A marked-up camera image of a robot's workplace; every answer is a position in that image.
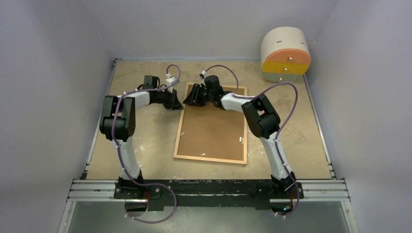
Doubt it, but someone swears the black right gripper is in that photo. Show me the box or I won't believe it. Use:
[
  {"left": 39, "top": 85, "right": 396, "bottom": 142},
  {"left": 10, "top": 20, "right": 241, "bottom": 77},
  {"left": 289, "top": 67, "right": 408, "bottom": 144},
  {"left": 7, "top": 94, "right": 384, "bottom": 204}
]
[{"left": 184, "top": 84, "right": 214, "bottom": 108}]

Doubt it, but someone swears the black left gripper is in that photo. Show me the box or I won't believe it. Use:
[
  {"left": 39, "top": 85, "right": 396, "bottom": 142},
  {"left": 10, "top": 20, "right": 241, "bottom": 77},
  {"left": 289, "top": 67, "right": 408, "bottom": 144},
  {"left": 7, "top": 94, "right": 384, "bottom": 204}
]
[{"left": 155, "top": 87, "right": 183, "bottom": 111}]

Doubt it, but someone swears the light wooden picture frame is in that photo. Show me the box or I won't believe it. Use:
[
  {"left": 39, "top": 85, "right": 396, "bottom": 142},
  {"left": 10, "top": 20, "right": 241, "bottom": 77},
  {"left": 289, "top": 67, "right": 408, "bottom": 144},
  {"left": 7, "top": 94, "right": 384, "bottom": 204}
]
[{"left": 173, "top": 82, "right": 248, "bottom": 165}]

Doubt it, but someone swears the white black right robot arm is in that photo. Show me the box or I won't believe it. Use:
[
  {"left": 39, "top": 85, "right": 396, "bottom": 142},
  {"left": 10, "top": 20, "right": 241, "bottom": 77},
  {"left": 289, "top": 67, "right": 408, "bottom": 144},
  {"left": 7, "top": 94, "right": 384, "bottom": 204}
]
[{"left": 183, "top": 75, "right": 299, "bottom": 198}]

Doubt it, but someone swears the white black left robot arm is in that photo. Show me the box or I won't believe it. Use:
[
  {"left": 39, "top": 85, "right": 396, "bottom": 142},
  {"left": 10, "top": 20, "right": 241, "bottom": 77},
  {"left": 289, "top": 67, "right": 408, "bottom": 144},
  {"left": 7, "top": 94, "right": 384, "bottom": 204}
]
[{"left": 99, "top": 74, "right": 183, "bottom": 199}]

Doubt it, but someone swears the round white drawer cabinet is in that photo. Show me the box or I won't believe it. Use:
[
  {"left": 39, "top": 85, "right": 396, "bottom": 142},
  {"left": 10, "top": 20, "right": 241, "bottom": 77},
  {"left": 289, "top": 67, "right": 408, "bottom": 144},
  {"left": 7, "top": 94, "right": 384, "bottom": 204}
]
[{"left": 260, "top": 27, "right": 311, "bottom": 83}]

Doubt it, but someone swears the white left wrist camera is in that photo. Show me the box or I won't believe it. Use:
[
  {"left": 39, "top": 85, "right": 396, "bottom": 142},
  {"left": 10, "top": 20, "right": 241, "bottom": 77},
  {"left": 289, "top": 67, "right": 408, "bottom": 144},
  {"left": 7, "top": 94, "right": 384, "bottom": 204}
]
[{"left": 165, "top": 73, "right": 179, "bottom": 93}]

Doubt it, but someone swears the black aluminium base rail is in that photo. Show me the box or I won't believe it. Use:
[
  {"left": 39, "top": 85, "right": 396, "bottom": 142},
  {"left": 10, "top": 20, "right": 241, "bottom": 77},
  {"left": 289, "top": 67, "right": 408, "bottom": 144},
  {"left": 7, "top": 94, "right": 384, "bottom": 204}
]
[{"left": 68, "top": 180, "right": 350, "bottom": 212}]

